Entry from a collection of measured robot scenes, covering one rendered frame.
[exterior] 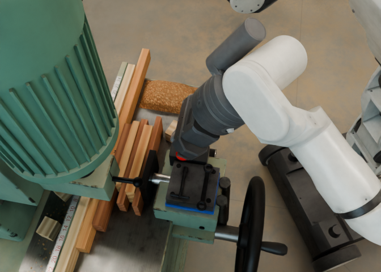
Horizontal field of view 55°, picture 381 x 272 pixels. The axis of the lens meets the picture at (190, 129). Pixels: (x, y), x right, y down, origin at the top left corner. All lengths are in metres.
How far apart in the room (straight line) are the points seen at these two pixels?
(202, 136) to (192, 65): 1.65
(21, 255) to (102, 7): 1.93
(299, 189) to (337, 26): 1.27
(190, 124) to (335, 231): 1.10
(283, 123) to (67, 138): 0.26
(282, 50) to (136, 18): 2.05
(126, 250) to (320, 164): 0.47
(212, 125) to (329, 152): 0.17
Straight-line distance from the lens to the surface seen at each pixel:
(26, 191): 0.73
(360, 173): 0.51
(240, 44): 0.49
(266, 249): 0.79
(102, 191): 0.69
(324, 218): 1.66
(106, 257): 0.82
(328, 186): 0.50
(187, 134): 0.59
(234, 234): 0.89
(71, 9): 0.37
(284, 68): 0.49
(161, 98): 0.93
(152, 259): 0.80
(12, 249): 1.00
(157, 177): 0.79
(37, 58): 0.36
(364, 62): 2.45
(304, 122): 0.47
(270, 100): 0.45
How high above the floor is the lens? 1.69
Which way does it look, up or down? 60 degrees down
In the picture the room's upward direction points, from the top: straight up
